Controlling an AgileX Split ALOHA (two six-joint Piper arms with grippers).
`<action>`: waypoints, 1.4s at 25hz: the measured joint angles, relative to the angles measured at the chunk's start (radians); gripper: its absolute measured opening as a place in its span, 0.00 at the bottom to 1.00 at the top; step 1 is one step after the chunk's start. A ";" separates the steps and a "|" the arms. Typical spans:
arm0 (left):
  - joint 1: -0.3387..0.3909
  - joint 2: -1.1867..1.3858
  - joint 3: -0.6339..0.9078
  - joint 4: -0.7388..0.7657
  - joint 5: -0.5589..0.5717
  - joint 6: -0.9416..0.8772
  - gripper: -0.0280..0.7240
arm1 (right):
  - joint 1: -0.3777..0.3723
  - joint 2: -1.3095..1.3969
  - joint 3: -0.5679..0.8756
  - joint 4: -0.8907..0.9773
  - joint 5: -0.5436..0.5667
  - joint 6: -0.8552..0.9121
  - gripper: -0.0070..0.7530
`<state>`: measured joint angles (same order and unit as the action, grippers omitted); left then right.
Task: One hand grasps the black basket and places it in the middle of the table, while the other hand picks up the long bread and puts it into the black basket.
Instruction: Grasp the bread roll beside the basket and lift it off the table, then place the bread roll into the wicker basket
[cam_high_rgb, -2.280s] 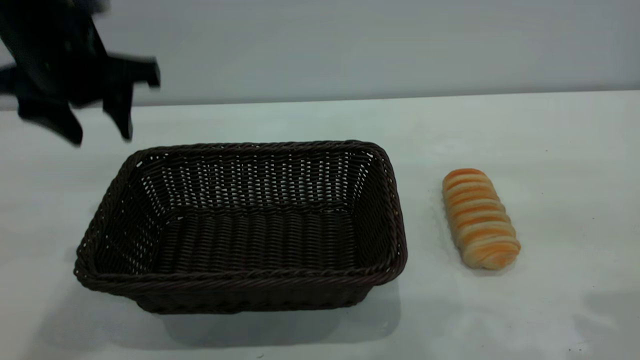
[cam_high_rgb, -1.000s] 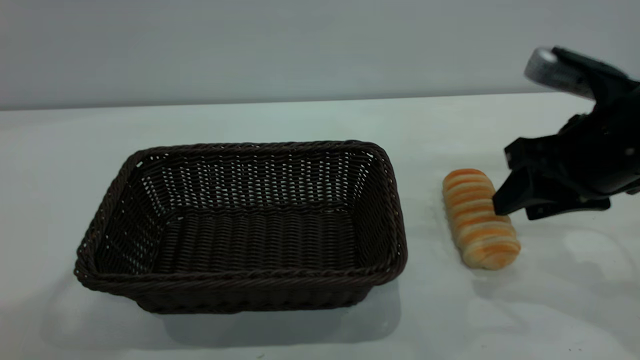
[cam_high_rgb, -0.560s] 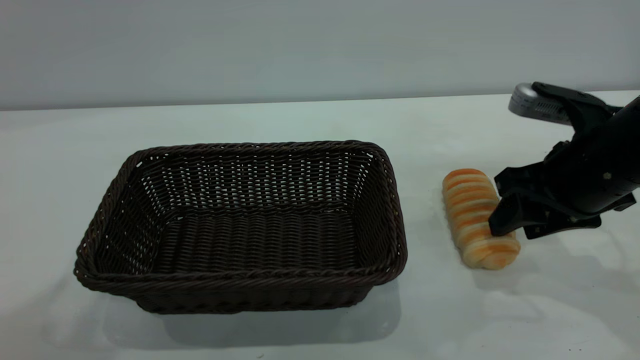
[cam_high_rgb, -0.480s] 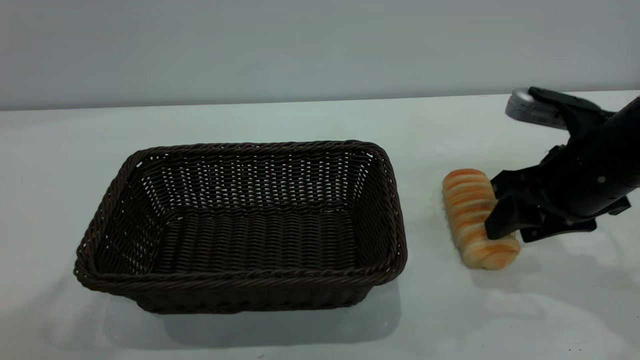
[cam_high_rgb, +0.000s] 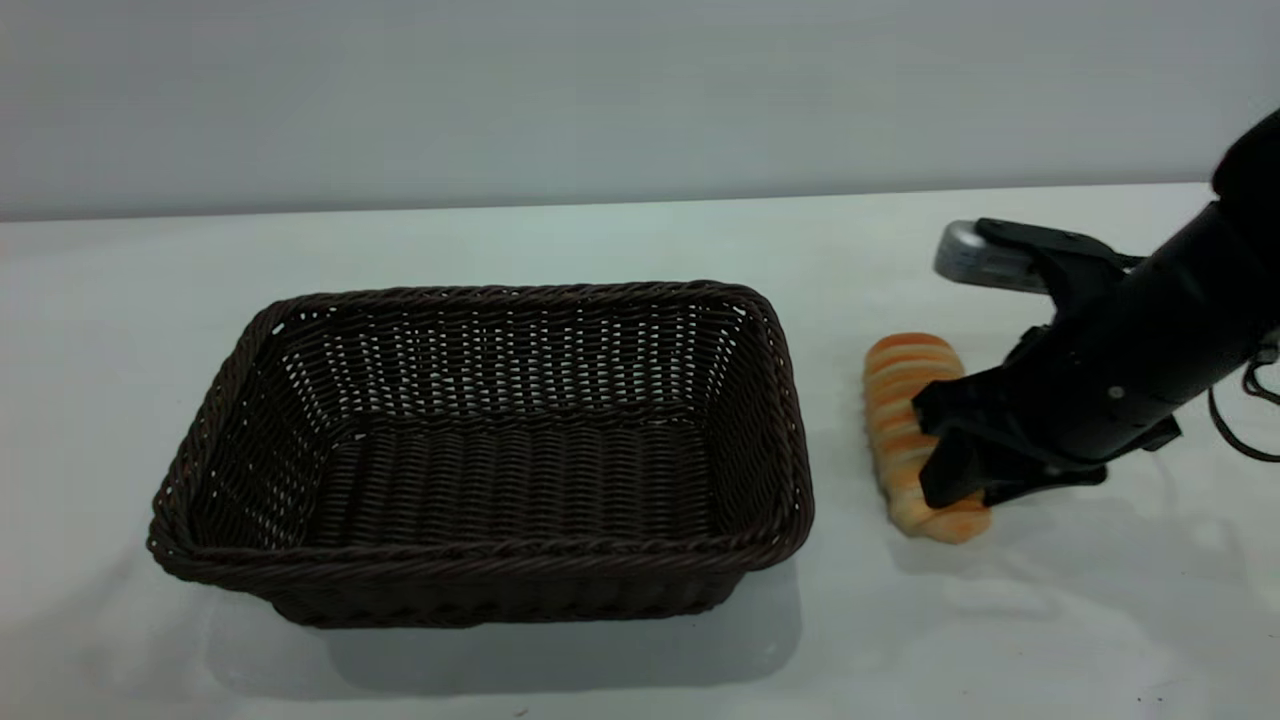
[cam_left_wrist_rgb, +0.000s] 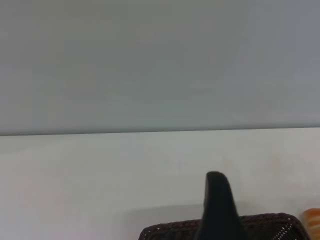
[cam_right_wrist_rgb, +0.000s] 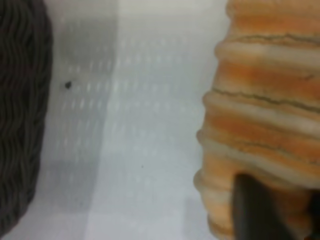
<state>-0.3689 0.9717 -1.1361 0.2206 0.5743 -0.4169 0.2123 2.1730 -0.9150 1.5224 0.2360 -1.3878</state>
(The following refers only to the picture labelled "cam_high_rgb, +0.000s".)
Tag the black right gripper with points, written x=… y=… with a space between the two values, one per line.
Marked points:
x=1120 y=380

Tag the striped orange bread roll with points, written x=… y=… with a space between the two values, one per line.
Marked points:
x=895 y=400

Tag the black woven wicker basket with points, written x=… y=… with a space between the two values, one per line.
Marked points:
x=480 y=480

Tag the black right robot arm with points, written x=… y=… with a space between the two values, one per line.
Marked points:
x=1255 y=165

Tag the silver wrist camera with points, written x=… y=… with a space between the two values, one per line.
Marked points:
x=985 y=260

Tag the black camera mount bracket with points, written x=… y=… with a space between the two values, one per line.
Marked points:
x=1075 y=262

